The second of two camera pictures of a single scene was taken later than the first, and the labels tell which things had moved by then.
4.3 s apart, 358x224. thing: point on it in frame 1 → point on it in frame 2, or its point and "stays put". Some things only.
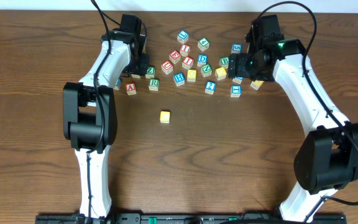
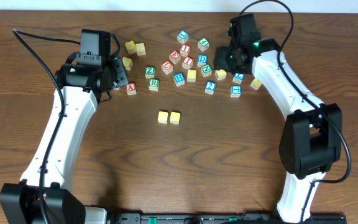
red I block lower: (188, 62) stays put
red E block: (174, 56) stays put
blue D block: (202, 60) stays put
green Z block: (150, 72) stays put
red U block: (166, 67) stays put
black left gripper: (142, 63) → (120, 73)
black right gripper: (234, 65) → (222, 59)
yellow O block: (191, 75) → (174, 117)
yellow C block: (165, 117) stays put
